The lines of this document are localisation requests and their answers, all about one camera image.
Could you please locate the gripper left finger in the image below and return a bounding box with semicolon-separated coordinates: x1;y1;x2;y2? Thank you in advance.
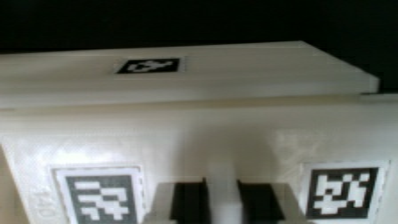
168;180;211;224

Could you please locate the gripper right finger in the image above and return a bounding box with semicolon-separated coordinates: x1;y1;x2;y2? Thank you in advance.
238;182;284;224

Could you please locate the white door panel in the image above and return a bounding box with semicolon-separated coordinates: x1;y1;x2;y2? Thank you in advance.
0;111;216;224
227;103;398;224

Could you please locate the white cabinet body box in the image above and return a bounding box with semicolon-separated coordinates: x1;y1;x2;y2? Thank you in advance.
0;93;398;113

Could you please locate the small white cabinet top box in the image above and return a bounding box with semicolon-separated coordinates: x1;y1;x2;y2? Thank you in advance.
0;41;380;109

